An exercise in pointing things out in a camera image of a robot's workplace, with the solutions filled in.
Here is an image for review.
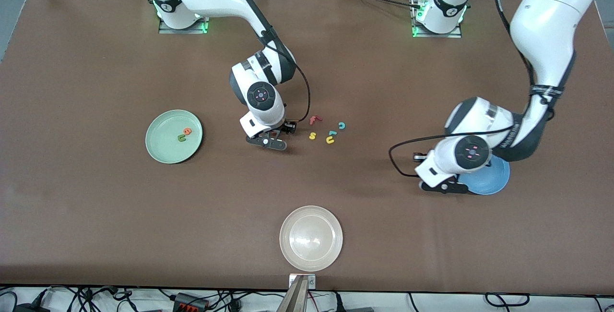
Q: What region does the blue plate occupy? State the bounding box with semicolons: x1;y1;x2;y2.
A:
460;156;511;196

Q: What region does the green plate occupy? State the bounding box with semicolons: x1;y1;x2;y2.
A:
145;109;203;165

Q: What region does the beige plate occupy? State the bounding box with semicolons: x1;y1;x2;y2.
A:
279;205;344;272

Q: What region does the black and red power strip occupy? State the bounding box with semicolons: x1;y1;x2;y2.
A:
172;292;210;311

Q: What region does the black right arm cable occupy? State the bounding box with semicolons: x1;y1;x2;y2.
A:
259;29;311;135

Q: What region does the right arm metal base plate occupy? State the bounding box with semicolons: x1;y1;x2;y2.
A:
158;10;212;34

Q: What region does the black looped floor cable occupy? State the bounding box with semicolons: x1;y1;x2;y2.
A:
484;293;531;308

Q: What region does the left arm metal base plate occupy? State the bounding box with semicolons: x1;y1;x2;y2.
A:
412;12;462;39

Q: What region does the small metal camera mount plate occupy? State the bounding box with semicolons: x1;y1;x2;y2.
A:
289;274;316;289

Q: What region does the grey metal camera pole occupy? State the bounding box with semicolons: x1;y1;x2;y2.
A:
276;276;310;312

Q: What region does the black curled floor cable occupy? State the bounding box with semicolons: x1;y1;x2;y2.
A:
0;290;20;312

